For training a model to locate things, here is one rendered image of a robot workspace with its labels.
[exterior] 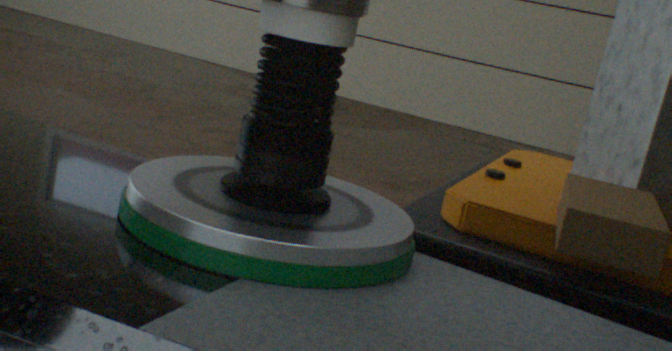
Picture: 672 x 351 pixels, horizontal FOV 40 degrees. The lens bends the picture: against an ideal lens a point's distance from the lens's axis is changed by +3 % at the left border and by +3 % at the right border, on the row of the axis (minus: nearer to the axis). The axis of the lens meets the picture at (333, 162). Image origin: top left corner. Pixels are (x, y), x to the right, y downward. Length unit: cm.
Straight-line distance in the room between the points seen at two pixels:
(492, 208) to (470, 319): 51
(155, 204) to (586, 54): 608
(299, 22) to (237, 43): 680
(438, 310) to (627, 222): 40
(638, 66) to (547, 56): 541
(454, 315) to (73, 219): 26
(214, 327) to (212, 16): 705
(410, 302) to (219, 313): 14
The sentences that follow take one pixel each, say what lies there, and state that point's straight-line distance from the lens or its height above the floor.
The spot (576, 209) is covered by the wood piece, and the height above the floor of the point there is 83.
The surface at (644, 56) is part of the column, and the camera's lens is 122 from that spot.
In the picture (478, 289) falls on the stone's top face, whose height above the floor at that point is 82.
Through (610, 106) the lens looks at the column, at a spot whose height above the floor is 91.
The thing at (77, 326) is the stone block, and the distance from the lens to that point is 50.
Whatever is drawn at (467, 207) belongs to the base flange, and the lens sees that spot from 109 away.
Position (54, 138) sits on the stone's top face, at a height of 82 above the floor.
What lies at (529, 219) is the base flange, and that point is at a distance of 109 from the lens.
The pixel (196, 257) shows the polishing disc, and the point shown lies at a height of 83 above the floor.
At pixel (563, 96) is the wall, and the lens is 663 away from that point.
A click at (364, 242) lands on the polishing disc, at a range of 60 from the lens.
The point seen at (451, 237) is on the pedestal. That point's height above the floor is 74.
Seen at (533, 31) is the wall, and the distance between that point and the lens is 665.
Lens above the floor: 103
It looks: 13 degrees down
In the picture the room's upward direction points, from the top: 12 degrees clockwise
